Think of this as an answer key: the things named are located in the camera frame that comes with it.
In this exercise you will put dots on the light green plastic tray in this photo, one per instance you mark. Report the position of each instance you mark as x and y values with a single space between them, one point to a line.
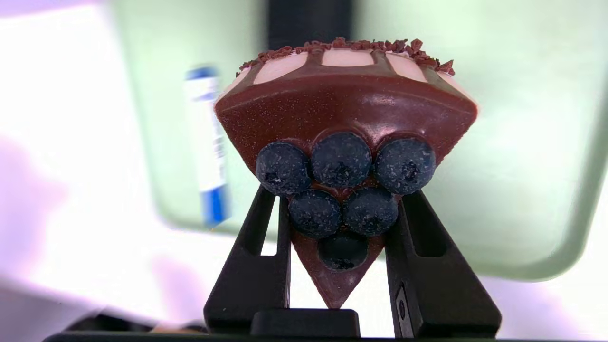
522 142

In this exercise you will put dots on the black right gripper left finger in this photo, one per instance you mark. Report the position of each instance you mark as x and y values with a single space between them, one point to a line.
251 275

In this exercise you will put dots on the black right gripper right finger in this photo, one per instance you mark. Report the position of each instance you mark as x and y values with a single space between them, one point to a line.
437 285

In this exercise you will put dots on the blue capped whiteboard marker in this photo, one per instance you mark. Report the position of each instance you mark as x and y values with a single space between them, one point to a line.
209 142

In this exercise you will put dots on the black glasses case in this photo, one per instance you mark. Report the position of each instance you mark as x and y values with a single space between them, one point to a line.
308 23

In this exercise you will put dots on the chocolate blueberry cake slice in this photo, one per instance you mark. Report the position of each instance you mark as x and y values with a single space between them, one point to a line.
342 109

